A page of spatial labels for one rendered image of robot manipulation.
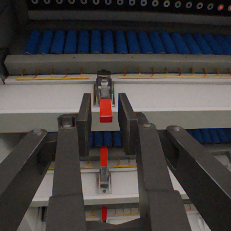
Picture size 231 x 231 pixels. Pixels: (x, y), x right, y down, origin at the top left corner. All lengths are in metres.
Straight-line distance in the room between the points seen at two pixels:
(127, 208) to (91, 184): 0.21
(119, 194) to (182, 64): 0.25
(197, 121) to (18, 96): 0.25
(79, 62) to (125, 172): 0.23
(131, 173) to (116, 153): 0.05
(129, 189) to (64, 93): 0.22
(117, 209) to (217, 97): 0.40
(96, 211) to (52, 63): 0.41
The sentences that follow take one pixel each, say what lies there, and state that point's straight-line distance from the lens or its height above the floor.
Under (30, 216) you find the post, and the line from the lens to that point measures 0.49.
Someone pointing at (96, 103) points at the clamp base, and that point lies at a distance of 0.25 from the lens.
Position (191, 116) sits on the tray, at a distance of 0.28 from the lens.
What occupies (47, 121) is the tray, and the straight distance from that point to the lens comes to 0.27.
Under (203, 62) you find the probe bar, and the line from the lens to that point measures 0.32.
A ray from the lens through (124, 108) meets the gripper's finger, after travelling 0.16.
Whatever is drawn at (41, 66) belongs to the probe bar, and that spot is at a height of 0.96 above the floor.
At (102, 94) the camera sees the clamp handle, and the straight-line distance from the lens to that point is 0.22.
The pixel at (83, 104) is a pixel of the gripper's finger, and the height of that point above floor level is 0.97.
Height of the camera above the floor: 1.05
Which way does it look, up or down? 35 degrees down
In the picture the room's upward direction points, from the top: 2 degrees clockwise
